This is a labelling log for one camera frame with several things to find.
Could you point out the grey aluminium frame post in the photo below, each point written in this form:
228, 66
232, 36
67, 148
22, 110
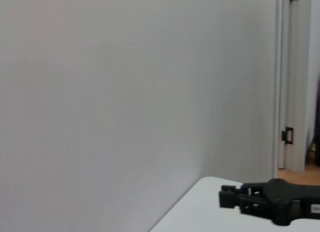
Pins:
287, 79

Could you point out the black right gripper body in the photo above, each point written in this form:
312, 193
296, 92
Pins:
282, 202

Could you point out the white tablecloth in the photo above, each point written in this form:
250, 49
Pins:
200, 217

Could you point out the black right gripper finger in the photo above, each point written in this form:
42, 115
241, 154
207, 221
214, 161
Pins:
252, 188
230, 199

